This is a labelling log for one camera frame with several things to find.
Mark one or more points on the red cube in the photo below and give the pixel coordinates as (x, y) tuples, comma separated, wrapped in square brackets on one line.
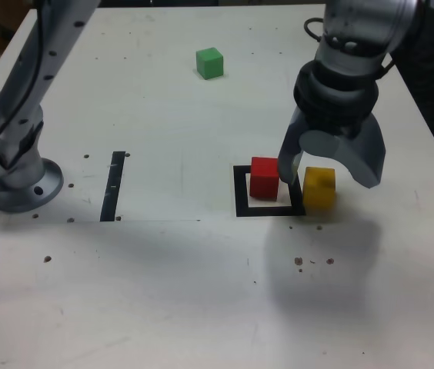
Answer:
[(263, 180)]

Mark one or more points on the green cube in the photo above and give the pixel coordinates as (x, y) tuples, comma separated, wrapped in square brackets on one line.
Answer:
[(209, 63)]

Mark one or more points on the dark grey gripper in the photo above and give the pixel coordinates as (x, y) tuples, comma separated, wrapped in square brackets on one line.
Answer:
[(348, 131)]

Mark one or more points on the black tape strip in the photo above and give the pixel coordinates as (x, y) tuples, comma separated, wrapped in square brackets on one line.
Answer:
[(112, 184)]

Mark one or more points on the yellow cube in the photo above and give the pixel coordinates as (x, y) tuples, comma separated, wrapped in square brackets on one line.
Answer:
[(319, 192)]

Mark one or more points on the black tape square outline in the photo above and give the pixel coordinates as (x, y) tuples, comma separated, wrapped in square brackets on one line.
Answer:
[(240, 200)]

